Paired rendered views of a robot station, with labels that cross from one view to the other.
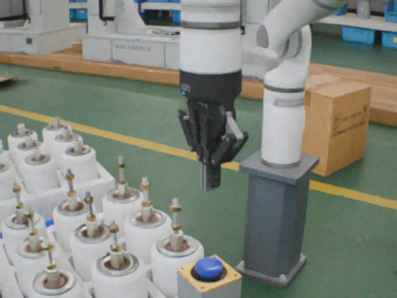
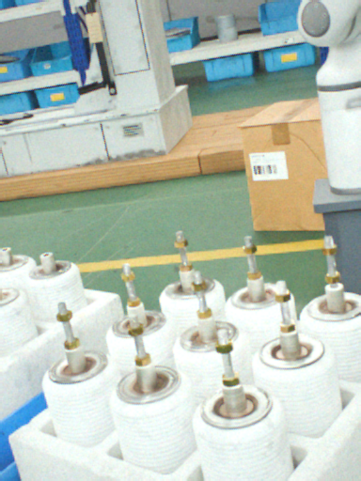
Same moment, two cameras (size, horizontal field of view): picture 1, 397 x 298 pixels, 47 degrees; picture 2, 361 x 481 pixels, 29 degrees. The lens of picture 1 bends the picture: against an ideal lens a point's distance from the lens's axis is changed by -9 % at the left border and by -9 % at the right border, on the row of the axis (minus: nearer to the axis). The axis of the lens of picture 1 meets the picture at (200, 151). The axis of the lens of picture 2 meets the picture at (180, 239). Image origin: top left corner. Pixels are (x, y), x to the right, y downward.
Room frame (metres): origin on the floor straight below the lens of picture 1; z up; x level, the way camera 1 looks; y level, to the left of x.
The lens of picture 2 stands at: (0.02, 0.45, 0.66)
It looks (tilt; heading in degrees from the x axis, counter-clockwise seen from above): 19 degrees down; 343
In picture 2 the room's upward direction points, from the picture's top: 11 degrees counter-clockwise
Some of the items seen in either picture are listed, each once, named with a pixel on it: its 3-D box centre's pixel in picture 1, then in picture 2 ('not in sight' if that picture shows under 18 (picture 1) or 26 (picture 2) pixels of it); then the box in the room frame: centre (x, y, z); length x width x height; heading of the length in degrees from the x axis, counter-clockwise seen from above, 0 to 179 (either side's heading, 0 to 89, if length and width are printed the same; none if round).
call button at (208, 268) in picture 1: (208, 269); not in sight; (0.58, -0.01, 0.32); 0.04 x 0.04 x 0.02
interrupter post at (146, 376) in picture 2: (34, 241); (146, 375); (0.72, 0.31, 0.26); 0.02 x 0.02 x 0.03
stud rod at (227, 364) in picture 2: (49, 256); (227, 364); (0.62, 0.24, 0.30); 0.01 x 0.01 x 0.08; 3
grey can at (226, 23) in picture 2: (364, 9); (227, 28); (5.07, -1.77, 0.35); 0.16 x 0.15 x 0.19; 57
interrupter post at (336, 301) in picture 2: (176, 240); (336, 298); (0.75, 0.04, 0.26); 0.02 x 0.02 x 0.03
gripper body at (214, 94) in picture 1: (210, 98); not in sight; (0.58, -0.01, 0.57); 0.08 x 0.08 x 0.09
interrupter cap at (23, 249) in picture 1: (36, 247); (149, 385); (0.72, 0.31, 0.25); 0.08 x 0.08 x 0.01
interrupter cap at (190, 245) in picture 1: (177, 246); (337, 307); (0.75, 0.04, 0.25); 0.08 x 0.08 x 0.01
